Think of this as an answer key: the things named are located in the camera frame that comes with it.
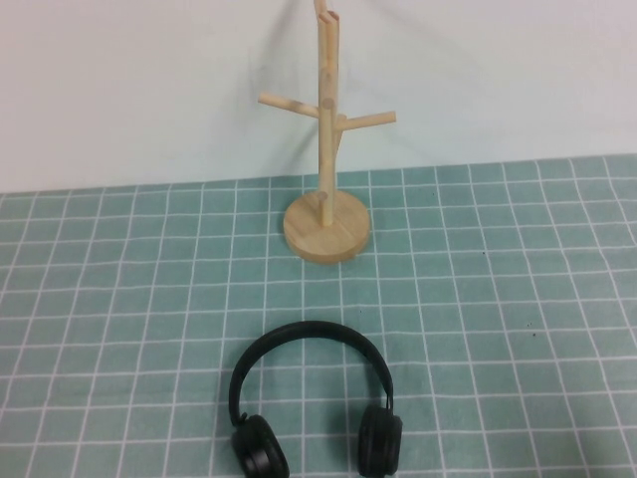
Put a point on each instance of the wooden branched headphone stand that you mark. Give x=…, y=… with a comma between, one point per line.
x=323, y=239

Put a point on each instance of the black over-ear headphones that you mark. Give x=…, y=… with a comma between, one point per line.
x=259, y=448

